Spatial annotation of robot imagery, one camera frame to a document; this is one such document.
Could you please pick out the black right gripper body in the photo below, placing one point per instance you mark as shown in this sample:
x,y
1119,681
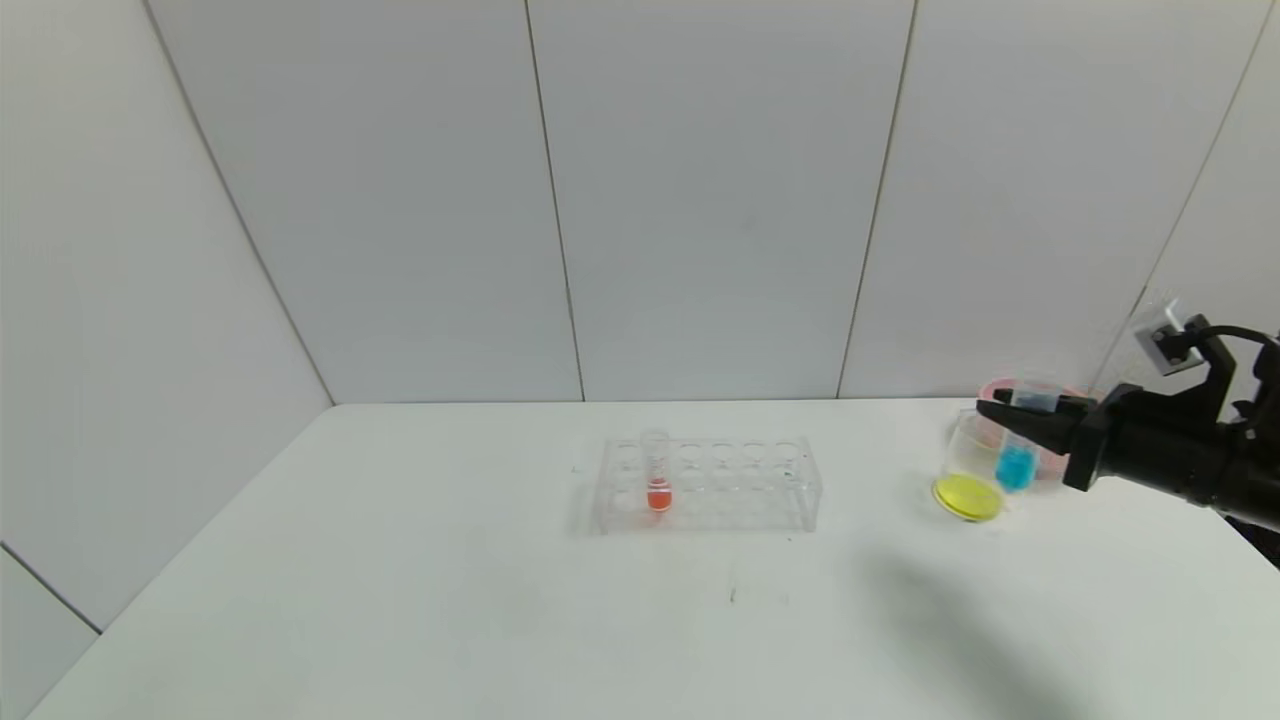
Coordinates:
x,y
1090,437

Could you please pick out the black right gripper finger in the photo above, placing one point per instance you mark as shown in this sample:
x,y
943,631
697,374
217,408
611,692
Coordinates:
x,y
1078,402
1040,430

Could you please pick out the test tube with blue liquid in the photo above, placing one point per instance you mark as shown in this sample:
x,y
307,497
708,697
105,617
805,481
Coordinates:
x,y
1015,468

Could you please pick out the clear glass beaker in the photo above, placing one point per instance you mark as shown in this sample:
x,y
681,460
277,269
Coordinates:
x,y
965,495

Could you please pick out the clear plastic test tube rack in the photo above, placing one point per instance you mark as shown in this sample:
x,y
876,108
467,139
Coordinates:
x,y
720,500

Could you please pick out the test tube with red liquid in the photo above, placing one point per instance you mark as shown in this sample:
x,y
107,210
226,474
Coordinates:
x,y
658,495

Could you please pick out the pink bowl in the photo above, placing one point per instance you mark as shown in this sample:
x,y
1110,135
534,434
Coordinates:
x,y
1048,465

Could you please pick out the dark object beside table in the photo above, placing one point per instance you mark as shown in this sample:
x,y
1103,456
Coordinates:
x,y
1268,545

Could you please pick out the white RealSense wrist camera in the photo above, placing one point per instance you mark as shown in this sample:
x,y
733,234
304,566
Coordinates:
x,y
1160,330

